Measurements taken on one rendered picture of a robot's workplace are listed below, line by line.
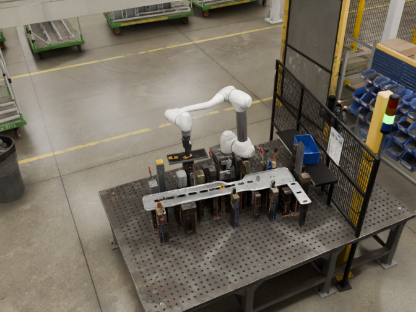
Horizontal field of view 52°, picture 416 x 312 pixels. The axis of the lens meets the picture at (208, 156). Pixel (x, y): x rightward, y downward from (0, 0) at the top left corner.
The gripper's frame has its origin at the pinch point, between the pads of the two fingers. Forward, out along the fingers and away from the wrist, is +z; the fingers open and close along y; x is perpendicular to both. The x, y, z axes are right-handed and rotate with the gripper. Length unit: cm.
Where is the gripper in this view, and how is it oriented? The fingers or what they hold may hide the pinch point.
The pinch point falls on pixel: (187, 152)
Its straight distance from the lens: 392.9
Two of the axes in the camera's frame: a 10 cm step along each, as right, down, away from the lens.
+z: 0.2, 8.0, 6.0
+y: 6.6, 4.4, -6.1
